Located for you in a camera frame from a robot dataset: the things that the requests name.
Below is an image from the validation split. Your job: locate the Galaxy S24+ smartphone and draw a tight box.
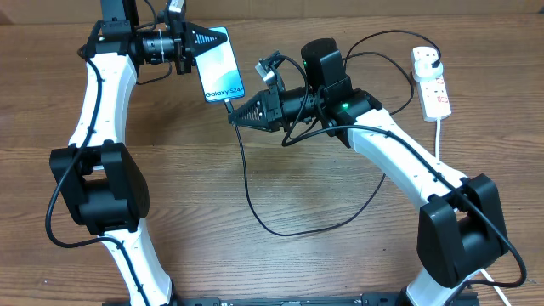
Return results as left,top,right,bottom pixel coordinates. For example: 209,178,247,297
196,26,245,103

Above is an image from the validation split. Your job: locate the black USB charging cable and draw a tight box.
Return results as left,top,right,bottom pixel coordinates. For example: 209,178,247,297
224,29,443,238

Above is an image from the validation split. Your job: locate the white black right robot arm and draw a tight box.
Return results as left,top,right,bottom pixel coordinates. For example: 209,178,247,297
229,38,513,305

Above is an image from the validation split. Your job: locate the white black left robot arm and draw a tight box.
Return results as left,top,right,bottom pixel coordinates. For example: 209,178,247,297
49,0,229,305

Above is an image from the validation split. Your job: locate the white charger plug adapter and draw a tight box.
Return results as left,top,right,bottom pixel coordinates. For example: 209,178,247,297
413,59,444,82

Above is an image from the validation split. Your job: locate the white power strip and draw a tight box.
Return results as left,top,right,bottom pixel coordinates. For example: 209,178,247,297
411,46,451,122

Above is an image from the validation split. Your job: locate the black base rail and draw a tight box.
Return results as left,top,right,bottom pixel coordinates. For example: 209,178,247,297
101,291,480,306

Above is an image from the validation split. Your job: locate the white power strip cord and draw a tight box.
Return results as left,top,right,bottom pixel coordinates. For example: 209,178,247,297
433,118,511,306

